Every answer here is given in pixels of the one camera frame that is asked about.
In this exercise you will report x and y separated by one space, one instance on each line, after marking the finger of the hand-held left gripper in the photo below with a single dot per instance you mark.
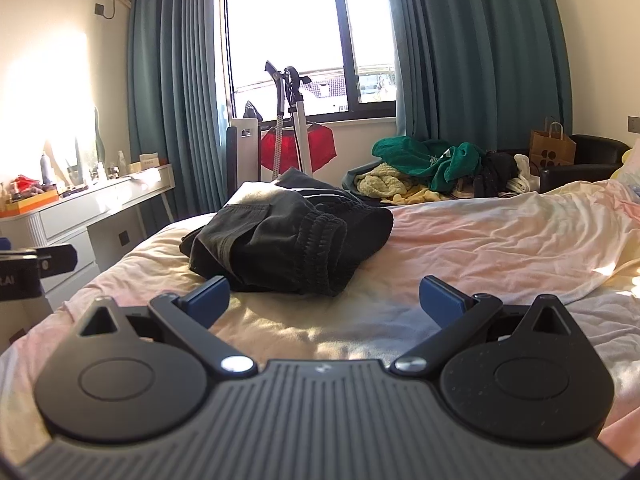
62 259

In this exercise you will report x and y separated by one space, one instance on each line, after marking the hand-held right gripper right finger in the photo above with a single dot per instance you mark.
440 302

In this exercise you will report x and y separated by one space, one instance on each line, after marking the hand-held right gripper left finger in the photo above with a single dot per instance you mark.
210 296

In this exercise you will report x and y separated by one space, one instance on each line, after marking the black jeans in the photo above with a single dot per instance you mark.
235 240

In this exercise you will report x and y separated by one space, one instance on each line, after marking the black elastic-waist pants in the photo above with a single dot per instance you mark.
350 230

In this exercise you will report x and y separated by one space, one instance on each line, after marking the black clothes pile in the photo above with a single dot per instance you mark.
500 172

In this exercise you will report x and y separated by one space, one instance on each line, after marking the orange tray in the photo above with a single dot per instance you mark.
35 203

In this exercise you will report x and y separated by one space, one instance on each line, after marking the white dressing table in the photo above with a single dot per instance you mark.
100 205

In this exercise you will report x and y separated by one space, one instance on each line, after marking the pastel bed duvet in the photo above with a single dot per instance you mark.
500 250

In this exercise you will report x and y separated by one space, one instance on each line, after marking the red plush item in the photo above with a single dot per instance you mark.
25 182

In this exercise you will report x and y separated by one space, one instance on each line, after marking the group of cosmetic bottles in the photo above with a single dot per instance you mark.
46 167

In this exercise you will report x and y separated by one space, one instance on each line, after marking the grey faded garment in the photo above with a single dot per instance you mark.
250 195

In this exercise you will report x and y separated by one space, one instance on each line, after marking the pale yellow cloth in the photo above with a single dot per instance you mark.
415 195

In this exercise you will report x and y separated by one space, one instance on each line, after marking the white box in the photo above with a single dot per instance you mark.
150 162

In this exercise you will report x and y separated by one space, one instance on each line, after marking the yellow knit blanket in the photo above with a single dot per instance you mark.
380 177

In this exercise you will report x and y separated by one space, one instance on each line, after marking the folded ironing board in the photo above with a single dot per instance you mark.
245 155

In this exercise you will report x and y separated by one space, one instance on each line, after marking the green garment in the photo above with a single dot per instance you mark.
405 152

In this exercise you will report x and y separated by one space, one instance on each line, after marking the grey-blue cloth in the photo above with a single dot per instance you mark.
357 169

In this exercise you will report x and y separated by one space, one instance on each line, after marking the white garment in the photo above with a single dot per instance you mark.
525 170

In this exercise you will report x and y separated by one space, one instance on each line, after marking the brown paper bag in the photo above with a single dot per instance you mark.
550 152

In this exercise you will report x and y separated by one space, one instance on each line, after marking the red cloth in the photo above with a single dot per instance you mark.
322 145

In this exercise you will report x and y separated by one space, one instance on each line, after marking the dark steam iron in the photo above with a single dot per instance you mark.
250 111

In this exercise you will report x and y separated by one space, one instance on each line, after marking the garment steamer stand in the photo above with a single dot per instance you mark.
301 125

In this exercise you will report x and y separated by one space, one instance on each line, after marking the teal curtain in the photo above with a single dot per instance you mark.
475 60
170 85

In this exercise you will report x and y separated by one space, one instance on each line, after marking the black armchair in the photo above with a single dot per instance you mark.
595 155

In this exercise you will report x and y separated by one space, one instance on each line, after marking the yellow pillow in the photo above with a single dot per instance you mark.
631 157

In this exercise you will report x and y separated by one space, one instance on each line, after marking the window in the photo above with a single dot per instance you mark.
285 25

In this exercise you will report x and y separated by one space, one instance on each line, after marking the dark wall socket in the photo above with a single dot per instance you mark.
100 9
124 238

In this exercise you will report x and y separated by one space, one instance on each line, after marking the grey wall switch plate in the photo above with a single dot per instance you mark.
634 124

